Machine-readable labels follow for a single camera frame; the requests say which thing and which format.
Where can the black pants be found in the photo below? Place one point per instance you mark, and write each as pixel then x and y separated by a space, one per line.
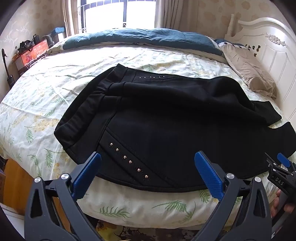
pixel 148 127

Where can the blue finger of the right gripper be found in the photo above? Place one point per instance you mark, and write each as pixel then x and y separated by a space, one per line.
pixel 285 161

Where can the beige curtain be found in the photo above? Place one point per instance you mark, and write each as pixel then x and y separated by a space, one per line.
pixel 179 15

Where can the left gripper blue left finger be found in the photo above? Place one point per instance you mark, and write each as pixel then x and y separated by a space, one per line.
pixel 83 175

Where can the beige pillow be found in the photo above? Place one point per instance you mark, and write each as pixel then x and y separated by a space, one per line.
pixel 250 70

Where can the floral bed sheet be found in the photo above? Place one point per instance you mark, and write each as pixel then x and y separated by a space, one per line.
pixel 31 111

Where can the polka dot pillow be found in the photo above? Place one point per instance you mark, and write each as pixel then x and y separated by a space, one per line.
pixel 223 42

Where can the red cardboard box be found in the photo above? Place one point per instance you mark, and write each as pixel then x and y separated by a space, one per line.
pixel 24 61

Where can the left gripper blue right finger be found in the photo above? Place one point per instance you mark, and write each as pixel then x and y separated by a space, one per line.
pixel 209 175

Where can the white carved headboard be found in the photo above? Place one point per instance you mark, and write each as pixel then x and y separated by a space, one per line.
pixel 272 43

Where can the teal quilt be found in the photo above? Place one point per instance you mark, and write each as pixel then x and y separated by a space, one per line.
pixel 157 37

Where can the black bag on box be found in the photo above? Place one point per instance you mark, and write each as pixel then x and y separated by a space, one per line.
pixel 28 45

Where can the black stick vacuum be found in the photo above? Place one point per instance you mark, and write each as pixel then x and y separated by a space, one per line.
pixel 10 78

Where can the blue storage box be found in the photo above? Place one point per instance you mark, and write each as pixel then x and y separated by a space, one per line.
pixel 57 31

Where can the window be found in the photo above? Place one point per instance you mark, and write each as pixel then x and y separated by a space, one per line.
pixel 95 16

